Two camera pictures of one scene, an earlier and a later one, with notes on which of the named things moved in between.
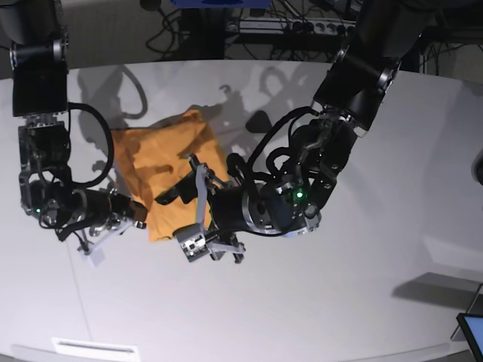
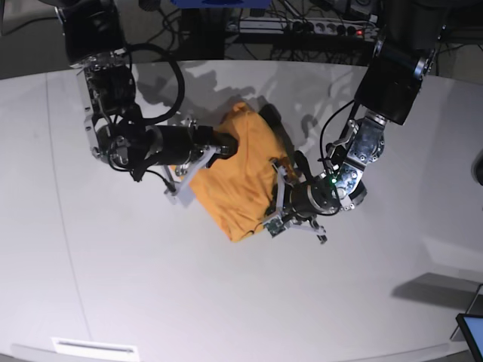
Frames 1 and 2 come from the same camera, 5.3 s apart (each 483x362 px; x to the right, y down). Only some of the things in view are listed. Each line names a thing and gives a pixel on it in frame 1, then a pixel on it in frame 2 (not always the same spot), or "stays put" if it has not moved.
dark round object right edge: x=477 y=168 stays put
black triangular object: x=259 y=123 → x=271 y=114
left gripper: x=96 y=206 → x=172 y=145
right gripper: x=226 y=203 → x=297 y=200
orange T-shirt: x=152 y=159 → x=241 y=194
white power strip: x=298 y=26 stays put
